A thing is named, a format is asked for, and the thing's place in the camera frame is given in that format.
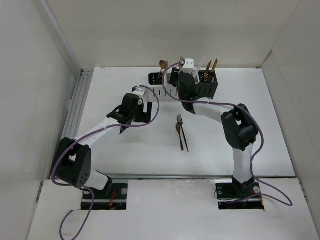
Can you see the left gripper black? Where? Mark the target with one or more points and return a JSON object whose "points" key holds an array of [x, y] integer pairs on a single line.
{"points": [[144, 116]]}

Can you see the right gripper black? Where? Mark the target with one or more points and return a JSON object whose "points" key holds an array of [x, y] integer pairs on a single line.
{"points": [[178, 74]]}

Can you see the gold knife black handle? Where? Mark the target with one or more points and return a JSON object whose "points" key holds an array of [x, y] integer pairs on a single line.
{"points": [[211, 75]]}

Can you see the black fork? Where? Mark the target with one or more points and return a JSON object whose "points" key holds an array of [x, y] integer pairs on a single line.
{"points": [[180, 123]]}

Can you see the white chopstick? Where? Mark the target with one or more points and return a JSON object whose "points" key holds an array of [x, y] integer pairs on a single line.
{"points": [[199, 67]]}

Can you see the small copper spoon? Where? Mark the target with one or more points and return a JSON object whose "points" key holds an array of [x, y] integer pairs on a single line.
{"points": [[163, 66]]}

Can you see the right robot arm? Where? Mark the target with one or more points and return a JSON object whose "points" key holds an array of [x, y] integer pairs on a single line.
{"points": [[239, 127]]}

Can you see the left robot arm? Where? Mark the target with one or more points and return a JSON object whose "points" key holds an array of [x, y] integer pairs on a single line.
{"points": [[73, 160]]}

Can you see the black utensil holder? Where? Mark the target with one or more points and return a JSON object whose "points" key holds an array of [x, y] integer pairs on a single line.
{"points": [[205, 89]]}

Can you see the white utensil holder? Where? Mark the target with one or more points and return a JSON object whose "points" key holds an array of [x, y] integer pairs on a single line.
{"points": [[156, 85]]}

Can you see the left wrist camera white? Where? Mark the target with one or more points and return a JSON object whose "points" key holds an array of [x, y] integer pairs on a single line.
{"points": [[140, 91]]}

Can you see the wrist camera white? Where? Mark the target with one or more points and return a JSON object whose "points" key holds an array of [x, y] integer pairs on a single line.
{"points": [[187, 66], [140, 91]]}

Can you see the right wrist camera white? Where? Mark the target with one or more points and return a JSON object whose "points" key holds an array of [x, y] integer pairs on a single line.
{"points": [[187, 66]]}

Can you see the front aluminium rail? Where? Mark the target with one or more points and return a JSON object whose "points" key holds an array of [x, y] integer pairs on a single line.
{"points": [[164, 176]]}

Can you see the aluminium rail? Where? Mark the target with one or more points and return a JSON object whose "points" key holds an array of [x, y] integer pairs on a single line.
{"points": [[74, 109], [164, 176]]}

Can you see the aluminium rail left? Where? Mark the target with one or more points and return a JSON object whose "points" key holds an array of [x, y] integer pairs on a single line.
{"points": [[74, 109]]}

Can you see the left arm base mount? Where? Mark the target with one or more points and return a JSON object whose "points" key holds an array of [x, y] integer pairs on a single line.
{"points": [[115, 199]]}

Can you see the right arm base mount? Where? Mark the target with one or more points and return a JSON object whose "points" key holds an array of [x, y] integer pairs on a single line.
{"points": [[229, 199]]}

